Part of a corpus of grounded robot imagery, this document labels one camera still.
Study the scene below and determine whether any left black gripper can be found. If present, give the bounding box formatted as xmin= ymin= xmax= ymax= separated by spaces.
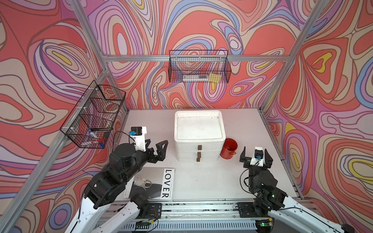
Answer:
xmin=120 ymin=138 xmax=168 ymax=183

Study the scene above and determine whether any black wire basket left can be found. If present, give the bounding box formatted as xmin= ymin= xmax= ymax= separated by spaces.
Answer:
xmin=60 ymin=81 xmax=126 ymax=149

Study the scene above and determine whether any clear box in basket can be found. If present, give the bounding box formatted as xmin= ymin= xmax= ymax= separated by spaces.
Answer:
xmin=182 ymin=75 xmax=209 ymax=82

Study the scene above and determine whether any white three-drawer cabinet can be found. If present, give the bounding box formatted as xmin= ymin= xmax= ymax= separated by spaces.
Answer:
xmin=174 ymin=110 xmax=226 ymax=163

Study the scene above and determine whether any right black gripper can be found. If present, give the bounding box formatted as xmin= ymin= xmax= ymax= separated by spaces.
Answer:
xmin=240 ymin=149 xmax=273 ymax=192

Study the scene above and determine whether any red marker in basket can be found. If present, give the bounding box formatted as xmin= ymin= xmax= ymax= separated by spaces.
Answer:
xmin=91 ymin=138 xmax=106 ymax=147

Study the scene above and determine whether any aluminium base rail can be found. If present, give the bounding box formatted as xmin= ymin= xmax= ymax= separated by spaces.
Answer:
xmin=75 ymin=198 xmax=324 ymax=233

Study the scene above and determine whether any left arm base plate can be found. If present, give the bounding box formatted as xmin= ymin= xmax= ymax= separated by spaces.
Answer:
xmin=137 ymin=203 xmax=162 ymax=219

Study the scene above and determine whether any black wire basket back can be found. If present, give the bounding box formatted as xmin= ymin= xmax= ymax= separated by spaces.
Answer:
xmin=169 ymin=49 xmax=232 ymax=83

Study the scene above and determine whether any red metal cup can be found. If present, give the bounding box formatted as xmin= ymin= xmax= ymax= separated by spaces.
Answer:
xmin=220 ymin=138 xmax=238 ymax=160

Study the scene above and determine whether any blue marker in basket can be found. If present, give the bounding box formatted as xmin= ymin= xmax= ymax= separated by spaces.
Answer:
xmin=88 ymin=130 xmax=100 ymax=140

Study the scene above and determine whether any yellow sponge in basket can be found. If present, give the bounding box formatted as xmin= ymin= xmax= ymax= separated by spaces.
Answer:
xmin=208 ymin=73 xmax=222 ymax=83

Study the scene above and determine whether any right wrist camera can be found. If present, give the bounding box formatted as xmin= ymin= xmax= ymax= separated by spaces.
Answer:
xmin=254 ymin=147 xmax=264 ymax=167

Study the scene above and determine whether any LOVER magazine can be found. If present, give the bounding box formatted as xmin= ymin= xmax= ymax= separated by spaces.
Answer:
xmin=122 ymin=168 xmax=175 ymax=201

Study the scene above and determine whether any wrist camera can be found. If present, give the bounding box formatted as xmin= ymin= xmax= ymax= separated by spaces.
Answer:
xmin=254 ymin=147 xmax=264 ymax=167
xmin=130 ymin=126 xmax=147 ymax=152

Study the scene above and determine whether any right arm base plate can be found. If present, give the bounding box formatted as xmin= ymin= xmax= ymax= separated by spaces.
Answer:
xmin=236 ymin=202 xmax=284 ymax=218

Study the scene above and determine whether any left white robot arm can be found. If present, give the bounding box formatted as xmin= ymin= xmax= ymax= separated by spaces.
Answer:
xmin=65 ymin=139 xmax=169 ymax=233

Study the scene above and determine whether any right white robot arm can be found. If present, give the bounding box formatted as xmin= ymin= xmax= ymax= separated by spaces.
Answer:
xmin=238 ymin=147 xmax=355 ymax=233

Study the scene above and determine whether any black wire basket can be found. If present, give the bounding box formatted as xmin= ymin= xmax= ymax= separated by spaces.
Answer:
xmin=169 ymin=49 xmax=232 ymax=83
xmin=60 ymin=81 xmax=126 ymax=149

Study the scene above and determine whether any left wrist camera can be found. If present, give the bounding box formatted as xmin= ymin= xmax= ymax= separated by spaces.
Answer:
xmin=130 ymin=126 xmax=147 ymax=152

